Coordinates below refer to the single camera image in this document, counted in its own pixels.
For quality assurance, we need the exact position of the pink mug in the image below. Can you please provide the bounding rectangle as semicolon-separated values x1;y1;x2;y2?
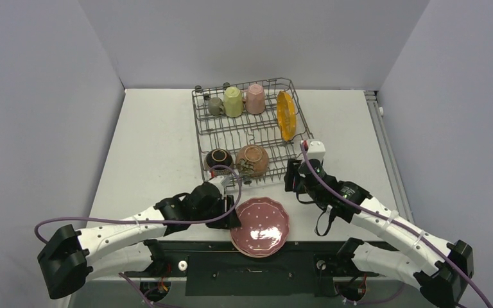
245;83;265;115

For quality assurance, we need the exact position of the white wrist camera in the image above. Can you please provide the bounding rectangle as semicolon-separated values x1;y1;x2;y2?
300;139;326;164
209;175;232;196

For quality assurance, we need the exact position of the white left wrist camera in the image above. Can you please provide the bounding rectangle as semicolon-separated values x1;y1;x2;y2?
209;175;232;196

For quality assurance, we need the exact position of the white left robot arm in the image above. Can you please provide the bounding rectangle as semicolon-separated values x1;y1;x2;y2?
37;177;237;300

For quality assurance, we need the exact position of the small grey-green cup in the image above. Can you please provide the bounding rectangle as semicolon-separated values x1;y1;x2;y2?
207;97;225;116

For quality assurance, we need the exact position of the pale yellow mug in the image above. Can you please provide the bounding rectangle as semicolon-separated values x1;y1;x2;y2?
223;87;244;117

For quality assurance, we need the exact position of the brown ceramic bowl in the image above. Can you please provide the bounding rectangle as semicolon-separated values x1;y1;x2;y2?
203;148;234;170
235;144;269;178

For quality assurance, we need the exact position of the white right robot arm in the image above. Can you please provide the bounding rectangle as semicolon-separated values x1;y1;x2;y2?
284;159;474;307

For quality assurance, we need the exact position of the orange polka dot plate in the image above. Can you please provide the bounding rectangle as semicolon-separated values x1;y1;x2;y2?
276;91;297;142

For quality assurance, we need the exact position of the grey wire dish rack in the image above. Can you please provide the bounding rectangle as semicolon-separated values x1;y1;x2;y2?
191;77;313;184

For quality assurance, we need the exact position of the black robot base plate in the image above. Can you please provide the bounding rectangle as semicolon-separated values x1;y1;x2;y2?
125;240;366;297

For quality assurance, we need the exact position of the light pink bear plate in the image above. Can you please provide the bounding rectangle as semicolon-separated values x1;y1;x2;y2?
232;242;284;259

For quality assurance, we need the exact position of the aluminium frame rail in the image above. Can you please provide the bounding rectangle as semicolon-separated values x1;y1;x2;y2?
364;90;414;223

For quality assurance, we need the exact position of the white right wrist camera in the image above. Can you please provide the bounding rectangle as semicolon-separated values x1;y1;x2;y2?
300;139;326;164

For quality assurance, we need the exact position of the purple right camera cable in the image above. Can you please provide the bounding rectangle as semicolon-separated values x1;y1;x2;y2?
300;144;493;308

